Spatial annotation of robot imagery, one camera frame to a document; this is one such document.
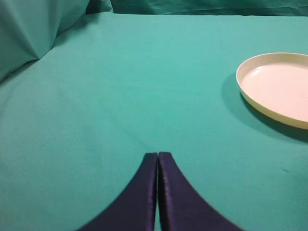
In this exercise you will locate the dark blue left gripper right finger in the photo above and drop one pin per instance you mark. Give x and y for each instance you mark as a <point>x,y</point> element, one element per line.
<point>181,208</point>

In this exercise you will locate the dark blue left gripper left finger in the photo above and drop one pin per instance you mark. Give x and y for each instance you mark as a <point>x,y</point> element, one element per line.
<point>135,208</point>

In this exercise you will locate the yellow plastic plate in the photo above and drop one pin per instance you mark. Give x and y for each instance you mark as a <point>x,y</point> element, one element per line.
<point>276,84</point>

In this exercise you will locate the green table cloth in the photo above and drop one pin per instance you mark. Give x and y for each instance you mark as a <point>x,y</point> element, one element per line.
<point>75,125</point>

